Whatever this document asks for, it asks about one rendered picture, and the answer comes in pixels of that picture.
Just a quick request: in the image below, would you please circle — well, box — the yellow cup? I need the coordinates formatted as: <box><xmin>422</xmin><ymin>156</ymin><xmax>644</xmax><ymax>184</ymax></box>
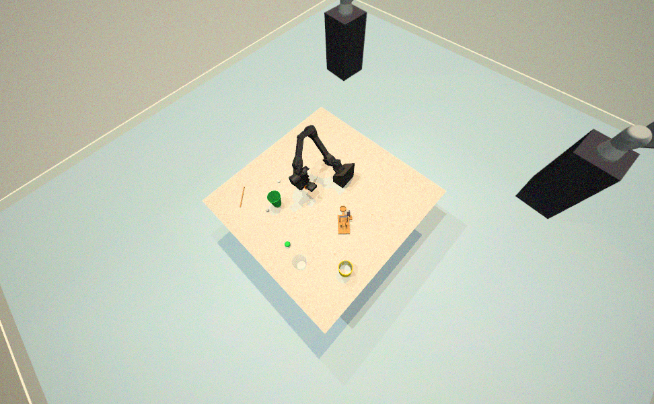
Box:
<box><xmin>338</xmin><ymin>260</ymin><xmax>353</xmax><ymax>277</ymax></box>

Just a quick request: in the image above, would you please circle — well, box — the green cup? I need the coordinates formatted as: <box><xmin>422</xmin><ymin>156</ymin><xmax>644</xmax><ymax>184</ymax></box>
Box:
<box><xmin>267</xmin><ymin>191</ymin><xmax>281</xmax><ymax>207</ymax></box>

